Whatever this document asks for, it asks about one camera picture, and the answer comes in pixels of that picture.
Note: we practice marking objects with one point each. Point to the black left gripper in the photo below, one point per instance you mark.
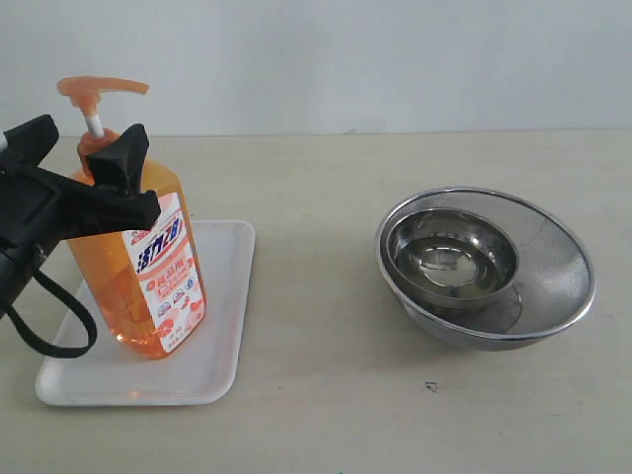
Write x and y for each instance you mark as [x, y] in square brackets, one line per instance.
[41, 208]

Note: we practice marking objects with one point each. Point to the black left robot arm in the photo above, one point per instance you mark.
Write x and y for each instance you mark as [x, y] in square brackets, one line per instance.
[17, 271]

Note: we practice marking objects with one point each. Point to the small stainless steel bowl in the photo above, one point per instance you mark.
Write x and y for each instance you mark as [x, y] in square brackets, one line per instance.
[449, 257]

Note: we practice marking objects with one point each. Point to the white rectangular plastic tray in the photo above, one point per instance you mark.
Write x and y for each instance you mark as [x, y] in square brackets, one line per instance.
[200, 371]

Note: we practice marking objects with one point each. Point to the steel mesh strainer basket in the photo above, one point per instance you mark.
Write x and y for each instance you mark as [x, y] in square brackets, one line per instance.
[554, 287]

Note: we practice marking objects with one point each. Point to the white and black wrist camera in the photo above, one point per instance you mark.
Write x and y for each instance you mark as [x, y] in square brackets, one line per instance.
[29, 143]

